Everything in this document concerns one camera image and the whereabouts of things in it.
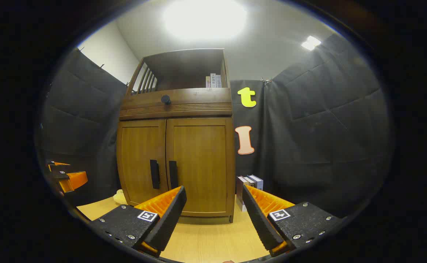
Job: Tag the small ceiling light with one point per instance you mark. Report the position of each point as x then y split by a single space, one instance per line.
311 42

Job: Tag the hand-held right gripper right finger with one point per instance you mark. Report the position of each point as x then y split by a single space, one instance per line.
259 219

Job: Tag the wooden double-door shoe cabinet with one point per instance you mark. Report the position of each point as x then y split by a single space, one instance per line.
184 65

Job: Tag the cream plush object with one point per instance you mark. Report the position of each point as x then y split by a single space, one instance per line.
119 198

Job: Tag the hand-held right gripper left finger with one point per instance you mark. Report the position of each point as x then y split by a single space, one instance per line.
169 219

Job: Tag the large ceiling light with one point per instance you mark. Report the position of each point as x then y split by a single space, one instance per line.
204 18

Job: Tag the thin pink book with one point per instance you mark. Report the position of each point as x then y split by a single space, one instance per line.
208 82

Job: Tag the black orange spine book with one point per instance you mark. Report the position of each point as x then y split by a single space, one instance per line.
250 180

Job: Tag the wooden cabinet door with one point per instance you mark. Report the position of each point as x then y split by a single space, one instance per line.
137 157
202 160

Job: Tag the pale spine book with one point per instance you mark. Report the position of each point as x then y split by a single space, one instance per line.
240 191

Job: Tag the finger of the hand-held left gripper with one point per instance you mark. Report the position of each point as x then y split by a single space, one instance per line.
76 179
58 167

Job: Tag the grey book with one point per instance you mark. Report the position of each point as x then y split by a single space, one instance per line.
218 81

